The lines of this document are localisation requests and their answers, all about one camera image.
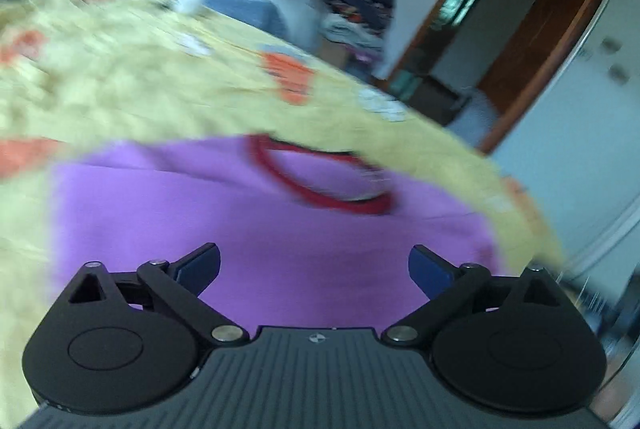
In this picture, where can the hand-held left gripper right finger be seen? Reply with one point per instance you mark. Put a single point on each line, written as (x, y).
(428, 270)

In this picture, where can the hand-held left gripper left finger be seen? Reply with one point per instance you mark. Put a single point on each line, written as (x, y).
(197, 267)

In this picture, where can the purple shirt with red collar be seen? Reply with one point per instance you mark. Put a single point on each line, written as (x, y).
(275, 234)

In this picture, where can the yellow floral bedsheet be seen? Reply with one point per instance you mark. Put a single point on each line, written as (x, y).
(125, 84)

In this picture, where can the white wardrobe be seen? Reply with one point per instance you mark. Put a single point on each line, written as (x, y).
(590, 134)

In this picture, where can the small white object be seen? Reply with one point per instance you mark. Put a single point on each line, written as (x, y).
(189, 3)

